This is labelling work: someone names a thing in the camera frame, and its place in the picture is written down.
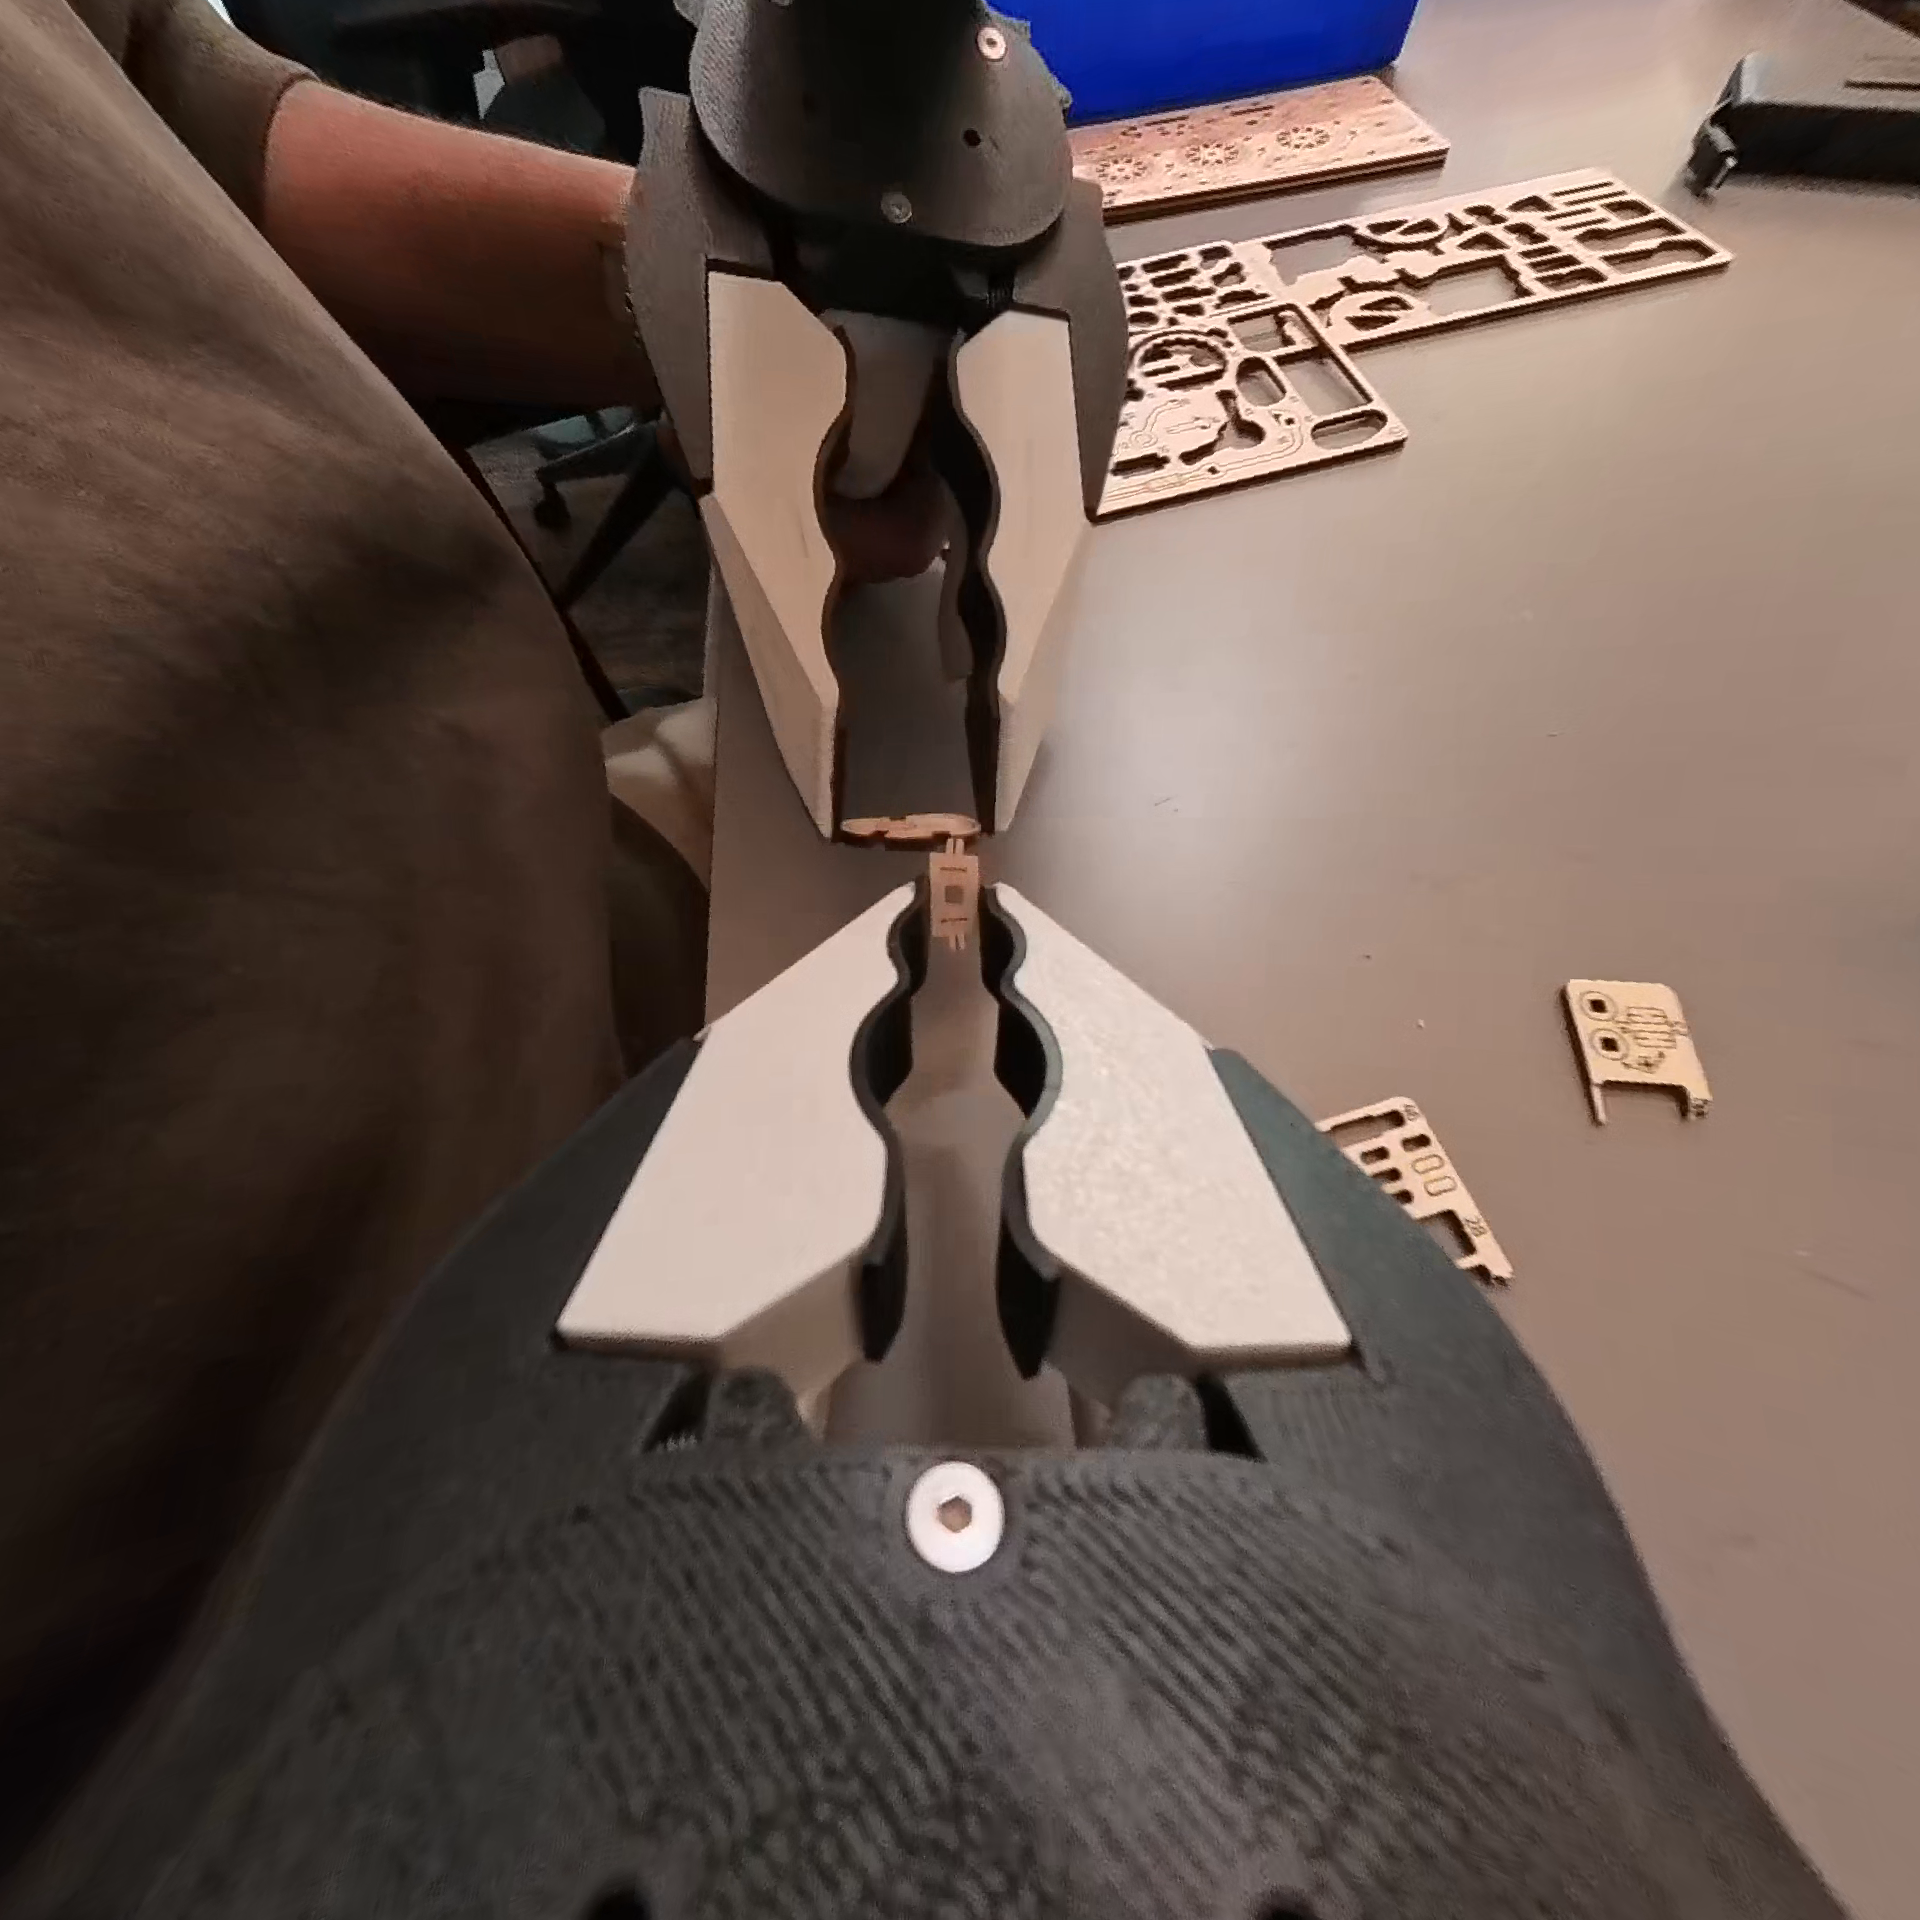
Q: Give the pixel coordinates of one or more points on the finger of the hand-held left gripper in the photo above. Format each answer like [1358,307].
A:
[1037,509]
[764,495]

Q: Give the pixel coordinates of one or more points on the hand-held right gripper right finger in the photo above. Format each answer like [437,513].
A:
[1172,1201]

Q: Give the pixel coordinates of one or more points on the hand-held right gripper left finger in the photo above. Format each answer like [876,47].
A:
[720,1184]

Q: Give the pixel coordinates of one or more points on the oval wooden puzzle piece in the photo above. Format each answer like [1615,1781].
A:
[909,826]

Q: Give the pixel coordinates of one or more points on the small rectangular wooden piece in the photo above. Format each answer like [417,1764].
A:
[953,896]

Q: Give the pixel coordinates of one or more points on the person's left forearm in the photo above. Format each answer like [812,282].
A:
[452,240]

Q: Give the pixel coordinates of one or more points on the grey desk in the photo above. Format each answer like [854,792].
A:
[1501,751]

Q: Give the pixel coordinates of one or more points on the person's left hand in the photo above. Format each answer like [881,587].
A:
[888,533]

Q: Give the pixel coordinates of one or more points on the black office chair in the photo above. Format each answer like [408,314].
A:
[592,465]

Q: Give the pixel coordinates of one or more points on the wooden card with slot cutouts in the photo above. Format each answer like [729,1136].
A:
[1418,1178]

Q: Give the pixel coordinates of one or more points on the square punched-out wooden sheet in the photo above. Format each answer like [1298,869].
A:
[1319,434]

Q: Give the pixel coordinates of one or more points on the blue plastic bin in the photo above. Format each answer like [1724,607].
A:
[1201,53]

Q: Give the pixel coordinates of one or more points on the uncut engraved wooden sheet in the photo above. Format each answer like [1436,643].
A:
[1277,148]

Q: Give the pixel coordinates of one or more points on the wooden card with oval cutouts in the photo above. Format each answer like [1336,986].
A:
[1636,1042]

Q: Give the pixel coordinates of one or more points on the long punched-out wooden sheet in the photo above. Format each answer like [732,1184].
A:
[1517,248]

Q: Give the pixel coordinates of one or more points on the black device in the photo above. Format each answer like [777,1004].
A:
[1799,119]

